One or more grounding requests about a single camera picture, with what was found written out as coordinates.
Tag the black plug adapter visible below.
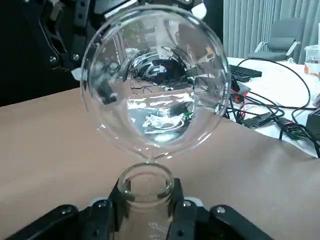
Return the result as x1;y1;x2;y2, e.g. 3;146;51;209
242;112;272;129

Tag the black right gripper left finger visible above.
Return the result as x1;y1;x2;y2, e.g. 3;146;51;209
4;177;131;240

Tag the black keyboard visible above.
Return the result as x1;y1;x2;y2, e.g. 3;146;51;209
228;64;263;83

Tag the grey office chair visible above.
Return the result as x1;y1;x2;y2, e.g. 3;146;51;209
248;17;302;61

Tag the grey usb hub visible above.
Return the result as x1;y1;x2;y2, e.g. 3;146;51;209
231;82;251;103

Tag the clear plastic drink cup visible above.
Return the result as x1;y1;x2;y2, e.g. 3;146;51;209
303;44;320;76

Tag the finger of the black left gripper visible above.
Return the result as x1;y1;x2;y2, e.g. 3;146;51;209
172;0;208;20
37;0;89;81

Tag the clear glass conical flask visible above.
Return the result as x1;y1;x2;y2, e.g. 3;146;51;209
116;162;175;240

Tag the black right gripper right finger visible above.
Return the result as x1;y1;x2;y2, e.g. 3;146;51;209
167;177;274;240

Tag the black looped cable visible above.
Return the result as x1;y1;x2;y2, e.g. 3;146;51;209
236;58;312;111

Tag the clear glass beaker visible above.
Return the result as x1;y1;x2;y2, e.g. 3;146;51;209
79;3;230;162

